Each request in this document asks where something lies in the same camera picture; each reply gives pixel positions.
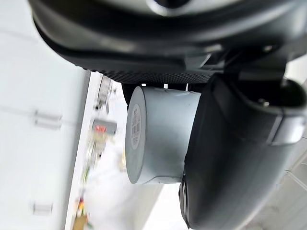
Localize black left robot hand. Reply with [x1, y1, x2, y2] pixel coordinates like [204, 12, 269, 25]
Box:
[26, 0, 307, 230]

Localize grey cup with barcode label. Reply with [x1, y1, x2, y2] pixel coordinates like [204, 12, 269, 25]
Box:
[125, 85, 202, 185]

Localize grey box with red label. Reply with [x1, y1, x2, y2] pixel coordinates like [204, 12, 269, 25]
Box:
[92, 118, 118, 135]

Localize brown wooden item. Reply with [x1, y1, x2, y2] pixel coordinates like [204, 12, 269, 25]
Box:
[73, 214, 89, 230]

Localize white cabinet with metal handles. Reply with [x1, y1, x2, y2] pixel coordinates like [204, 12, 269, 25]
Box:
[0, 0, 92, 230]

